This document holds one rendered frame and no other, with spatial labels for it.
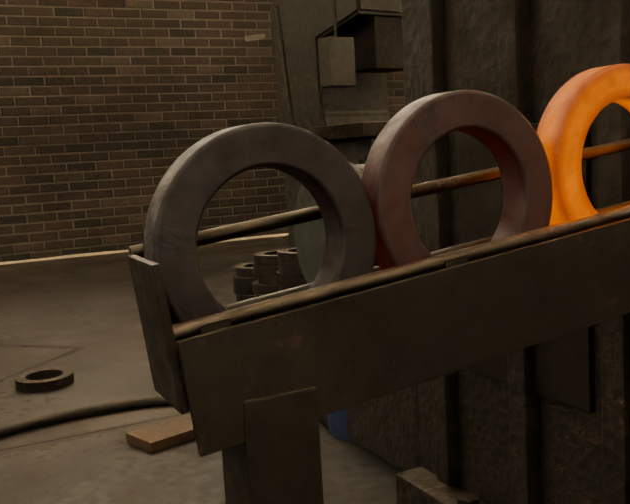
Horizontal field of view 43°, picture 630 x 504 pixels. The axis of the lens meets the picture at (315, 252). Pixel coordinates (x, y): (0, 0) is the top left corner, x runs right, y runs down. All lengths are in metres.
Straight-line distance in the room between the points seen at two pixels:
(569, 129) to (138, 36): 6.27
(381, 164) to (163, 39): 6.36
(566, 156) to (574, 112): 0.04
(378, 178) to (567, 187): 0.19
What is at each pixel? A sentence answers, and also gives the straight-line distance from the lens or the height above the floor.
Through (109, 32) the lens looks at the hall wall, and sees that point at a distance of 6.88.
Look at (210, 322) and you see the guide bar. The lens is 0.58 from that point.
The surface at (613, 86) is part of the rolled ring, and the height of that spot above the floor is 0.75.
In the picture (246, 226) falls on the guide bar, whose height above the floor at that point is 0.65.
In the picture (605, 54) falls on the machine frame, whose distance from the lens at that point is 1.14.
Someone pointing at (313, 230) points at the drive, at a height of 0.50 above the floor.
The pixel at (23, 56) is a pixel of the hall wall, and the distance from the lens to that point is 6.74.
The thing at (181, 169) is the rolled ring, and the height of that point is 0.70.
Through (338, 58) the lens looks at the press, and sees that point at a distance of 5.19.
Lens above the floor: 0.70
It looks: 7 degrees down
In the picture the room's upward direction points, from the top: 3 degrees counter-clockwise
